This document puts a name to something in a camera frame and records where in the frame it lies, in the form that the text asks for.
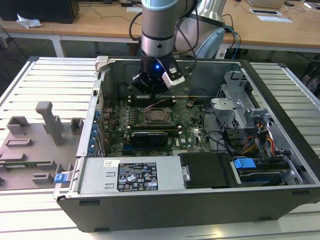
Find thin metal locking lever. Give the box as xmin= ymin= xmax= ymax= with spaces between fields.
xmin=145 ymin=99 xmax=167 ymax=110

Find metal socket cover frame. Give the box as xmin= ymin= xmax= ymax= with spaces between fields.
xmin=142 ymin=107 xmax=173 ymax=125

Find silver-topped CPU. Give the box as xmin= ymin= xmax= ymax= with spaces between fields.
xmin=149 ymin=111 xmax=167 ymax=121

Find black RAM slot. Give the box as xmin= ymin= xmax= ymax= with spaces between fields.
xmin=127 ymin=101 xmax=176 ymax=105
xmin=127 ymin=96 xmax=176 ymax=100
xmin=126 ymin=123 xmax=181 ymax=127
xmin=126 ymin=124 xmax=182 ymax=128
xmin=127 ymin=99 xmax=176 ymax=103
xmin=127 ymin=94 xmax=176 ymax=98
xmin=126 ymin=126 xmax=182 ymax=130

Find CPU socket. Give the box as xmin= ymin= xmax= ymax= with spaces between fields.
xmin=141 ymin=106 xmax=174 ymax=126

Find pale grey case latch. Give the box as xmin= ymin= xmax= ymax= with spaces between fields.
xmin=95 ymin=55 xmax=111 ymax=74

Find black graphics card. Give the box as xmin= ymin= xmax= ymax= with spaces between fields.
xmin=130 ymin=131 xmax=169 ymax=149

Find green motherboard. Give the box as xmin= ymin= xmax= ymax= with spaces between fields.
xmin=103 ymin=95 xmax=216 ymax=158

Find silver perforated drive cage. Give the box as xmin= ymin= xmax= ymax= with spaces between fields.
xmin=209 ymin=70 xmax=274 ymax=131

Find wooden desk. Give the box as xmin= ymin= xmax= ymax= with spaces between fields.
xmin=0 ymin=0 xmax=144 ymax=59
xmin=174 ymin=0 xmax=320 ymax=55

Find silver power supply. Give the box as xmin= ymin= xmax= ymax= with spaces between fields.
xmin=79 ymin=156 xmax=184 ymax=195

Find black plastic shroud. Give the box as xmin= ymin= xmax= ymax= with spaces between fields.
xmin=179 ymin=152 xmax=233 ymax=189

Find grey metal PC case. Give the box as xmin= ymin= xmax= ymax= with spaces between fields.
xmin=53 ymin=56 xmax=318 ymax=227

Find grey parts rack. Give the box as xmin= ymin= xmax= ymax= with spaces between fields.
xmin=0 ymin=100 xmax=85 ymax=187

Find blue plastic clip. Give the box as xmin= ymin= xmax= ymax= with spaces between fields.
xmin=54 ymin=172 xmax=72 ymax=185

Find black computer box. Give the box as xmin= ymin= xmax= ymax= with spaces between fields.
xmin=0 ymin=0 xmax=81 ymax=25

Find hard disk in blue carrier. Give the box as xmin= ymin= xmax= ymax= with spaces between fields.
xmin=232 ymin=156 xmax=294 ymax=188

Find green RAM stick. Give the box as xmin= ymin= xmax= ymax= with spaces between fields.
xmin=0 ymin=161 xmax=52 ymax=169

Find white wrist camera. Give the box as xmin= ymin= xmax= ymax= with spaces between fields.
xmin=161 ymin=63 xmax=186 ymax=89

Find thin red wire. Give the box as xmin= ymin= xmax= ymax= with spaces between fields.
xmin=98 ymin=88 xmax=113 ymax=112

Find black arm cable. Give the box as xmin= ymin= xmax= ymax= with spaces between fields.
xmin=173 ymin=9 xmax=199 ymax=76
xmin=128 ymin=10 xmax=144 ymax=42

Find blue cable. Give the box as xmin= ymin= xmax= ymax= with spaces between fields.
xmin=223 ymin=24 xmax=242 ymax=60

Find coloured wire bundle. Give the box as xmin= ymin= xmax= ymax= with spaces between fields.
xmin=239 ymin=131 xmax=276 ymax=156

